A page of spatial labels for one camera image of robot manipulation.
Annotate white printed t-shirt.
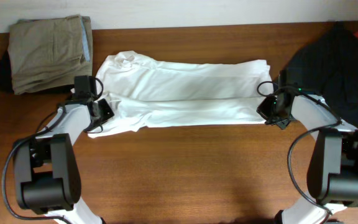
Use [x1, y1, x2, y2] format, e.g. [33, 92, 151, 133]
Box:
[90, 51, 273, 138]

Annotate folded khaki trousers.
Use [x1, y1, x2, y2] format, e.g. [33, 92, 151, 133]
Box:
[7, 15, 93, 95]

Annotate dark green t-shirt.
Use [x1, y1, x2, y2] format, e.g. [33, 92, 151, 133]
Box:
[279, 24, 358, 129]

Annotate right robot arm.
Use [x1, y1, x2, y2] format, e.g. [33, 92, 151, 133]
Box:
[257, 70, 358, 224]

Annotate folded black garment under trousers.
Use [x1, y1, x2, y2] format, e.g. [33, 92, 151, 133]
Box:
[0, 51, 92, 95]

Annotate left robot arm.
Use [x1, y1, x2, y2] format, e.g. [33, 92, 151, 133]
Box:
[6, 76, 114, 223]

